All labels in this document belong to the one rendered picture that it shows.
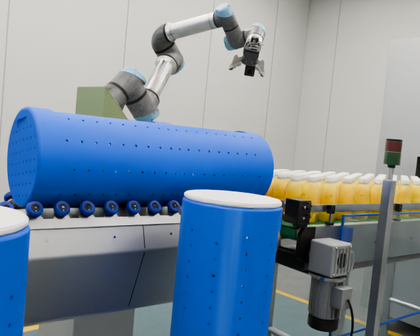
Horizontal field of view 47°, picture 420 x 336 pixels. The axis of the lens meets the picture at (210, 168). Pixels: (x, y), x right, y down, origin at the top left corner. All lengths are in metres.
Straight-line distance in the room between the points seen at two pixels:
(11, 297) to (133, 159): 0.73
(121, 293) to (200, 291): 0.35
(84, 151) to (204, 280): 0.48
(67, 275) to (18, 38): 3.25
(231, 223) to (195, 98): 4.36
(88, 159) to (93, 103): 0.69
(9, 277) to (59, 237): 0.61
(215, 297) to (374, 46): 5.58
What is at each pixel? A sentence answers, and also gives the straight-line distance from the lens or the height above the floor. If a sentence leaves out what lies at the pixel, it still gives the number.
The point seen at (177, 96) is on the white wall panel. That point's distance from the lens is 5.35.
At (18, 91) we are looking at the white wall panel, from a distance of 4.43.
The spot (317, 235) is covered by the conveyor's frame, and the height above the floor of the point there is 0.86.
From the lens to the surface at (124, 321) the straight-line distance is 2.19.
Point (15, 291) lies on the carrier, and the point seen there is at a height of 0.94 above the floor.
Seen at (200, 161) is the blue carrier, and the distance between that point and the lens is 1.56.
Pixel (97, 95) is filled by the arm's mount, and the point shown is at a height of 1.32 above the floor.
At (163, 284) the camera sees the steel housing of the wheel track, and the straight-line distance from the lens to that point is 1.63.
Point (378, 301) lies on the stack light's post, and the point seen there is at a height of 0.62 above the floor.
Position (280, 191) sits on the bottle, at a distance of 1.95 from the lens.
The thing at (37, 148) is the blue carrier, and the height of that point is 1.13.
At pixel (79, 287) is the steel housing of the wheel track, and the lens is 1.47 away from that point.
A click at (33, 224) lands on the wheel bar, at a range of 1.36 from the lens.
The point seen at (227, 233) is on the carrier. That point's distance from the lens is 1.24.
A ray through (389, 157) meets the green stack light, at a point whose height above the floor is 1.19.
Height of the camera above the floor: 1.19
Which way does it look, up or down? 3 degrees down
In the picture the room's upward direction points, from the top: 5 degrees clockwise
